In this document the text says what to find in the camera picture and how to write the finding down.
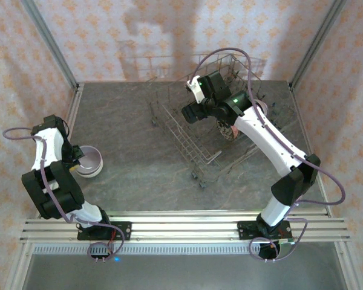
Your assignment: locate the lavender bowl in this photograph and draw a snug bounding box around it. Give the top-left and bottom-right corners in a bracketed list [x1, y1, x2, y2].
[75, 145, 104, 179]

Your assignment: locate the leaf patterned beige bowl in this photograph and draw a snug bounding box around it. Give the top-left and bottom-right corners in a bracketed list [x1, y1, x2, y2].
[215, 118, 240, 142]

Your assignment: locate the wire dish rack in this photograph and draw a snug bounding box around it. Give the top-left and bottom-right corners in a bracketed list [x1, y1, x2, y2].
[146, 53, 299, 190]

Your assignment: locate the aluminium frame post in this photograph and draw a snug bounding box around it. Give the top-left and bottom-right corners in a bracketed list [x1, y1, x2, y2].
[290, 0, 348, 90]
[20, 0, 80, 90]

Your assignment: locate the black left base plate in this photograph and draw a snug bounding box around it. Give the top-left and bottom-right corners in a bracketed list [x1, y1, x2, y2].
[77, 221, 132, 242]

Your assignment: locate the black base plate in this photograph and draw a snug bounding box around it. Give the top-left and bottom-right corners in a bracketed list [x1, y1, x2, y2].
[237, 220, 292, 242]
[77, 221, 132, 242]

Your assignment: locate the black cable socket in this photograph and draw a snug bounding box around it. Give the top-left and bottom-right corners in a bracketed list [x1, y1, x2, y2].
[89, 253, 114, 262]
[258, 241, 281, 261]

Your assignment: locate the aluminium mounting rail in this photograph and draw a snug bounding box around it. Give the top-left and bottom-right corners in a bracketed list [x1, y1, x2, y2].
[19, 210, 352, 243]

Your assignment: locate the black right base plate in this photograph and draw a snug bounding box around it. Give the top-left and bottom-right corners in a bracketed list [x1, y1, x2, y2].
[237, 220, 292, 242]

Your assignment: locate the slotted grey cable duct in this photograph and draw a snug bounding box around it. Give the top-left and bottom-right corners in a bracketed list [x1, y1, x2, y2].
[33, 243, 261, 255]

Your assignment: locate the aluminium frame leg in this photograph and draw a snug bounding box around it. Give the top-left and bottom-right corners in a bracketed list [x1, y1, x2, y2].
[334, 241, 363, 290]
[4, 241, 34, 290]

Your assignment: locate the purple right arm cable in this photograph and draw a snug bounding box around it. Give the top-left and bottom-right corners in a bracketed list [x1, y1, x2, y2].
[192, 47, 347, 263]

